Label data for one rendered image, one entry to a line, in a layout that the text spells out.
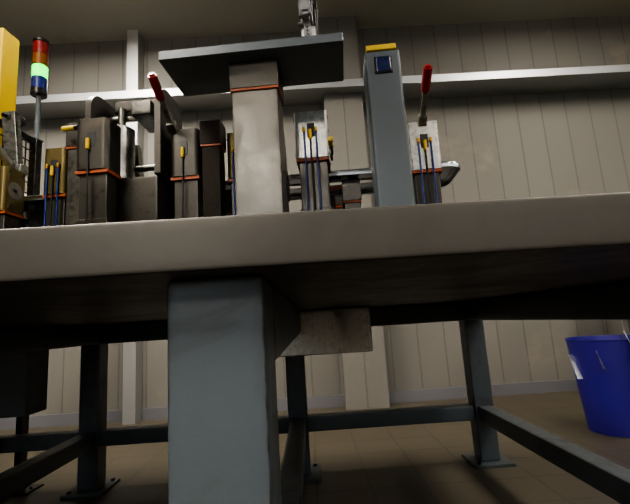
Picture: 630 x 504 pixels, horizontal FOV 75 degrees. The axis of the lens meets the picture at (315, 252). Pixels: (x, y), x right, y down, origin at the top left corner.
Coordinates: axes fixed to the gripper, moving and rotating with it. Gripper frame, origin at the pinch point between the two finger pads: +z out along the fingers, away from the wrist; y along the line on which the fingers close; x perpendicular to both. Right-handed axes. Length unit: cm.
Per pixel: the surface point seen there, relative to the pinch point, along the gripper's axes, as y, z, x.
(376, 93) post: -3.3, 15.1, -13.0
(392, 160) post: -3.0, 29.1, -14.8
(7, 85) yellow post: 60, -54, 148
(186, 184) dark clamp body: 4.4, 25.4, 31.9
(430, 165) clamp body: 14.2, 24.9, -23.4
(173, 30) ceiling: 196, -182, 146
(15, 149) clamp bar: 6, 9, 81
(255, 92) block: -6.5, 12.4, 10.7
